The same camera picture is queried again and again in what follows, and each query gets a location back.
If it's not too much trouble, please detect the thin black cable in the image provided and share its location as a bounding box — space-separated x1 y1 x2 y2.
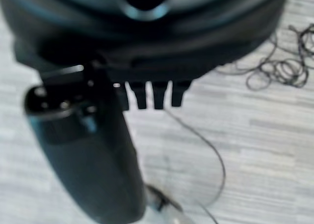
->
164 23 314 224

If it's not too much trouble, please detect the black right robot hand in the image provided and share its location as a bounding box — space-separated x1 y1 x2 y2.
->
0 0 292 224

